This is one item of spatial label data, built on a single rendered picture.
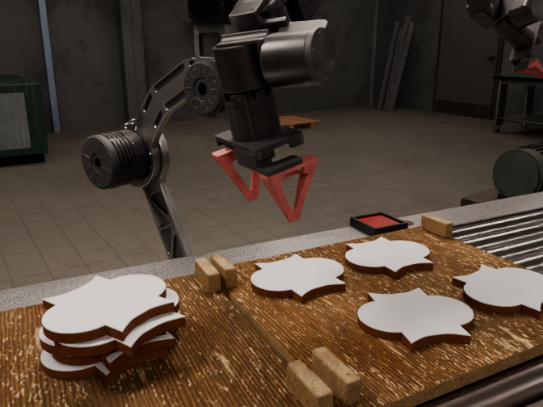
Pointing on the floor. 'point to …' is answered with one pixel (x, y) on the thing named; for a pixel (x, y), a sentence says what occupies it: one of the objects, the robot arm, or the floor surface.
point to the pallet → (297, 122)
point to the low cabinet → (21, 122)
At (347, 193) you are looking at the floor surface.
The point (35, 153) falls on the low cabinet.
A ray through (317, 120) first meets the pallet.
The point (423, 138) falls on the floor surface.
